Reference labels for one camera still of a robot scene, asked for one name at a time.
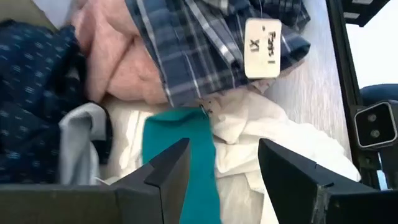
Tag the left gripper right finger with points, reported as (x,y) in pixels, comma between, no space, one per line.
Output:
(289,186)

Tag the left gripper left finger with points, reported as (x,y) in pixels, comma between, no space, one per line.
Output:
(161,193)

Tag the teal sock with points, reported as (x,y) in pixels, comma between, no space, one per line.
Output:
(200,174)

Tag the white garment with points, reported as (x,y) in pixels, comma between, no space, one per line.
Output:
(264,133)

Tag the blue plaid shirt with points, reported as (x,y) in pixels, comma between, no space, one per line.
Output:
(192,56)

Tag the white pants size tag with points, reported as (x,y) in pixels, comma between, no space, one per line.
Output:
(262,46)

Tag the pink woven shirt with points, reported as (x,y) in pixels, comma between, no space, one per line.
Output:
(118,56)

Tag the navy dotted garment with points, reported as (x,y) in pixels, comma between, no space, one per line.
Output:
(31,93)

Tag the blue chair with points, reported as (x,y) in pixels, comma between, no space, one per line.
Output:
(382,91)

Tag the black equipment case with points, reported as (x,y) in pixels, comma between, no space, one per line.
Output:
(373,14)

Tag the beige fabric storage bin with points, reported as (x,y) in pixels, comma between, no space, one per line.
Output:
(18,11)

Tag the table-level camera box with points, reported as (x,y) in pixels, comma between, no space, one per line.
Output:
(374,124)

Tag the black table frame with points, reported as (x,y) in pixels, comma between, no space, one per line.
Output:
(342,62)

